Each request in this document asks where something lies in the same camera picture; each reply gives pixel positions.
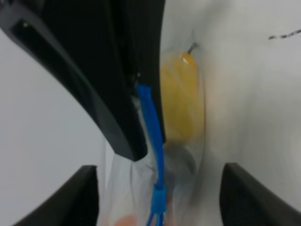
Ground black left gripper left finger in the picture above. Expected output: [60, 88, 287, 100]
[15, 165, 99, 226]

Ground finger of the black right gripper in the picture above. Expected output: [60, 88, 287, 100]
[110, 0, 165, 144]
[0, 0, 148, 161]

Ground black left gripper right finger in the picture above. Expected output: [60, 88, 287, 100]
[220, 163, 301, 226]

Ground clear plastic zip bag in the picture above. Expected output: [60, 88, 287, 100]
[98, 34, 205, 226]

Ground blue zipper slider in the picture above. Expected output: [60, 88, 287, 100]
[151, 183, 167, 215]

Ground orange fruit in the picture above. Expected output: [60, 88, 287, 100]
[114, 213, 138, 226]

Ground yellow pear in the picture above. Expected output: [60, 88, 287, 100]
[160, 52, 204, 143]

